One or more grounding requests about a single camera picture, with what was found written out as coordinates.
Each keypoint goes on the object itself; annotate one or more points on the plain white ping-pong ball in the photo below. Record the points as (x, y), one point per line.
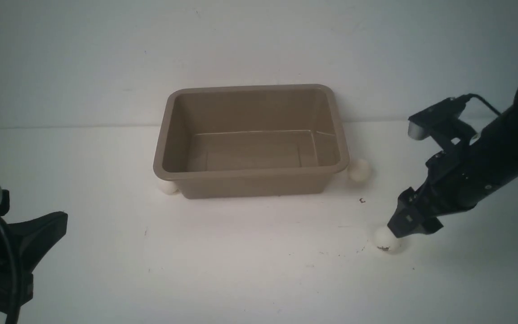
(359, 170)

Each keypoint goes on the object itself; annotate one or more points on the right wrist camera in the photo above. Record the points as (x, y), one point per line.
(441, 123)

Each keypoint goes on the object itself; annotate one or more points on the white ping-pong ball with logo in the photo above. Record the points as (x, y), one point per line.
(385, 240)

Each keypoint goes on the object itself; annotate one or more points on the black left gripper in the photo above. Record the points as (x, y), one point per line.
(34, 238)

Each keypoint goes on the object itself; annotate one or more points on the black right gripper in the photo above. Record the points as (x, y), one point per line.
(456, 182)

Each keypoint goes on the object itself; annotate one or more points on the white ping-pong ball left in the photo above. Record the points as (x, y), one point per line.
(167, 187)

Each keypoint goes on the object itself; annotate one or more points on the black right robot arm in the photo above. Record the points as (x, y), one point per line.
(502, 132)

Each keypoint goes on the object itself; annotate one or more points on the brown plastic bin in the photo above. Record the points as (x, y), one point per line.
(251, 141)

